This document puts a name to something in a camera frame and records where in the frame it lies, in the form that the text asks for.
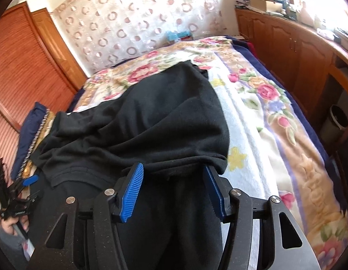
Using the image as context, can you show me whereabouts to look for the black printed t-shirt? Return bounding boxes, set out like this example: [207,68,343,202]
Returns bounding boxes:
[29,61,230,269]

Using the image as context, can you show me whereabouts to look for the person's left hand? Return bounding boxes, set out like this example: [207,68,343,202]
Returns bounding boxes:
[0,215,29,235]

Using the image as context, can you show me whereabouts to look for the patterned gold-navy folded cloth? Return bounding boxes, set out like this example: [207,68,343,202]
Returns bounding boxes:
[18,109,55,178]

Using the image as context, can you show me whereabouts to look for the floral bed blanket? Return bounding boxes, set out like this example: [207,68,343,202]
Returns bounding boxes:
[69,36,348,269]

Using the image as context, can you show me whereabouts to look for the navy blue folded garment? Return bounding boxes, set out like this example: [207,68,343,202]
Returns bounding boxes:
[10,102,48,180]

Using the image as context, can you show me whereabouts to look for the grey waste bin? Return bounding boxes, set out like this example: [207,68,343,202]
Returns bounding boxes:
[319,105,348,144]

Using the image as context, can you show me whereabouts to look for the long wooden cabinet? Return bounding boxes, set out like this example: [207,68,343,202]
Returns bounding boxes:
[235,9,348,131]

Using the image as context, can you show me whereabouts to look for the circle-patterned sheer curtain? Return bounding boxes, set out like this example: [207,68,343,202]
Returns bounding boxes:
[53,0,224,74]

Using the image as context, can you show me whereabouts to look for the blue tissue pack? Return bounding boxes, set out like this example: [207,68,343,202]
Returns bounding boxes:
[166,31,193,43]

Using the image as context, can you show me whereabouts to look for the cardboard box on cabinet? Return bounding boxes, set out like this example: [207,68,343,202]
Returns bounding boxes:
[249,0,283,12]

